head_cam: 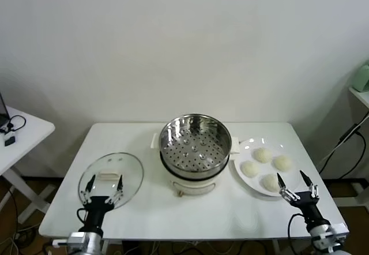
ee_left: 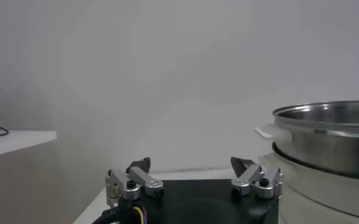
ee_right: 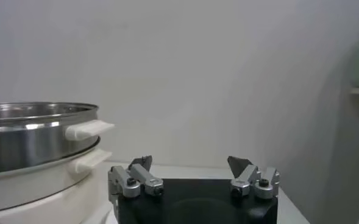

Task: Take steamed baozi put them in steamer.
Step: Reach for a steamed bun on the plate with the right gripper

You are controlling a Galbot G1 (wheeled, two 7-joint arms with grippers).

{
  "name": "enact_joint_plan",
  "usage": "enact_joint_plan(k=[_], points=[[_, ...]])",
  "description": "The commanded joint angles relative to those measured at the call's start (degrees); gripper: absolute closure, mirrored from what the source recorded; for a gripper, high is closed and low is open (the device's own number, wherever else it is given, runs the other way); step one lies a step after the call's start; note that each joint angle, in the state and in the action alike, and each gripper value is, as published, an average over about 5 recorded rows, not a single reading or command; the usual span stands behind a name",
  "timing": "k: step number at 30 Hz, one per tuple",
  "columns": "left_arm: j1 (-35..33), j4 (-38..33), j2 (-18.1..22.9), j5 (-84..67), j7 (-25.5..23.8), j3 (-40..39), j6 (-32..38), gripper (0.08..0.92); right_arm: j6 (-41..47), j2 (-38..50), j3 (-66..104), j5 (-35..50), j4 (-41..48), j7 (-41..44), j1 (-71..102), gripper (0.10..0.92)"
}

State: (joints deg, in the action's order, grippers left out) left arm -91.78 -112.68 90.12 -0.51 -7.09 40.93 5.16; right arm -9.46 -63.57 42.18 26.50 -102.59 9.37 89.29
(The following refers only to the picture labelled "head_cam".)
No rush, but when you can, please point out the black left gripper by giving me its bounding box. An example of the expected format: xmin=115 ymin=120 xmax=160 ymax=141
xmin=80 ymin=174 xmax=124 ymax=234

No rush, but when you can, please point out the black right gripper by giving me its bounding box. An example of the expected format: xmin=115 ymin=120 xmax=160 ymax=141
xmin=276 ymin=170 xmax=331 ymax=230

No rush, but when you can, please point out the white steamed baozi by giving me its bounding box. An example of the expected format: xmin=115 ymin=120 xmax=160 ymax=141
xmin=240 ymin=160 xmax=259 ymax=178
xmin=253 ymin=147 xmax=272 ymax=163
xmin=273 ymin=155 xmax=292 ymax=171
xmin=261 ymin=173 xmax=281 ymax=193

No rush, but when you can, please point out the stainless steel steamer basket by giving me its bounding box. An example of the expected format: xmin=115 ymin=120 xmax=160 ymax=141
xmin=150 ymin=113 xmax=242 ymax=179

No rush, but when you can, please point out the round glass pot lid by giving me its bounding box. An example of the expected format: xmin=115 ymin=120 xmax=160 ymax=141
xmin=77 ymin=152 xmax=144 ymax=210

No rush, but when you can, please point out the white round plate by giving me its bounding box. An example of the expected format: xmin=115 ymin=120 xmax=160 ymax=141
xmin=233 ymin=137 xmax=303 ymax=197

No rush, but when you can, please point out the white electric cooker base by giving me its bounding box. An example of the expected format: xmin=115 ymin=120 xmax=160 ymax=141
xmin=160 ymin=151 xmax=231 ymax=198

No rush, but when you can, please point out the white side table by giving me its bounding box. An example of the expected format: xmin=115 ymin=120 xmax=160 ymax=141
xmin=0 ymin=104 xmax=55 ymax=224

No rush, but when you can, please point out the pale green appliance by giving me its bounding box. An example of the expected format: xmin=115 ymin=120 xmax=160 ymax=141
xmin=352 ymin=60 xmax=369 ymax=92

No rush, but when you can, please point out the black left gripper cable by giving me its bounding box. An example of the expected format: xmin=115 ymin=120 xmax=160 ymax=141
xmin=76 ymin=208 xmax=89 ymax=226

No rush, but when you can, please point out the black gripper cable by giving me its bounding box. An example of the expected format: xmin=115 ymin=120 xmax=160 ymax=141
xmin=288 ymin=213 xmax=303 ymax=255
xmin=76 ymin=208 xmax=89 ymax=226

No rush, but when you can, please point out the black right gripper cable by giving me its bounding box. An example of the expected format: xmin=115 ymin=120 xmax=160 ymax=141
xmin=288 ymin=213 xmax=303 ymax=255

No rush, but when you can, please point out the white wall cable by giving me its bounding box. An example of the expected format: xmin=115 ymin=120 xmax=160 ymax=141
xmin=318 ymin=121 xmax=364 ymax=166

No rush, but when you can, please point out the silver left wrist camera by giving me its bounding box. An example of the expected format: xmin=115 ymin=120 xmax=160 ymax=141
xmin=67 ymin=231 xmax=87 ymax=246

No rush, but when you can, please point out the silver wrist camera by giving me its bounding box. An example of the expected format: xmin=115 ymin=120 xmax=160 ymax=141
xmin=330 ymin=222 xmax=349 ymax=235
xmin=67 ymin=231 xmax=87 ymax=246

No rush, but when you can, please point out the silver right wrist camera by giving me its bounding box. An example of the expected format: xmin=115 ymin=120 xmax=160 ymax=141
xmin=330 ymin=222 xmax=349 ymax=235

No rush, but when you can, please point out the black wall cable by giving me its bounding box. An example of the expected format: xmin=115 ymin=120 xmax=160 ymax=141
xmin=321 ymin=123 xmax=364 ymax=179

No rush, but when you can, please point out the black looped cable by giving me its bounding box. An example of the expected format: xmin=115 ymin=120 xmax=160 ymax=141
xmin=4 ymin=115 xmax=27 ymax=133

